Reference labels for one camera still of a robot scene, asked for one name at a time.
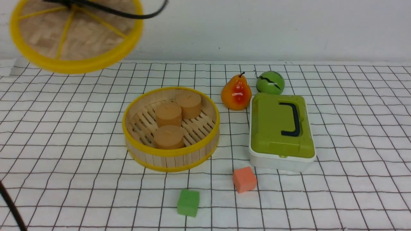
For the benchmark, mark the orange foam cube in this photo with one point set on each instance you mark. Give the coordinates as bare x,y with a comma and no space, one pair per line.
244,179

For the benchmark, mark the green toy melon ball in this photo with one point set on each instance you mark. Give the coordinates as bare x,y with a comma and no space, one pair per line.
270,82

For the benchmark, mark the orange yellow toy pear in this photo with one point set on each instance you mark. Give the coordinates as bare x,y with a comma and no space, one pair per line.
236,94

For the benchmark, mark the tan cylinder bun front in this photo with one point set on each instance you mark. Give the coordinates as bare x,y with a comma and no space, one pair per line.
168,137

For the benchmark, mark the white grid tablecloth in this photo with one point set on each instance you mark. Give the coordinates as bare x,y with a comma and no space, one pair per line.
66,167

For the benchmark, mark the bamboo steamer lid yellow rim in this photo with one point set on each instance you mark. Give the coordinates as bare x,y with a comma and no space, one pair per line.
72,41

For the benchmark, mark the tan cylinder bun middle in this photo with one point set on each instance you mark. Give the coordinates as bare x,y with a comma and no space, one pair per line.
168,113

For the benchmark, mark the green foam cube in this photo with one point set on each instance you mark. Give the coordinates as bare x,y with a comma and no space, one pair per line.
188,202

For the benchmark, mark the bamboo steamer basket yellow rim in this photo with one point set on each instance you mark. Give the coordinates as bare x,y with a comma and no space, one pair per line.
201,134

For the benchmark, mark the tan cylinder bun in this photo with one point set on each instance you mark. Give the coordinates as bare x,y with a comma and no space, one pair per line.
168,137
168,113
190,103

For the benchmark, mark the tan cylinder bun rear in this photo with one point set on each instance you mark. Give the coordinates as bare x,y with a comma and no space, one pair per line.
190,103

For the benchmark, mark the green lidded white plastic box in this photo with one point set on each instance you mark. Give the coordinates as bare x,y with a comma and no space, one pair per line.
280,134

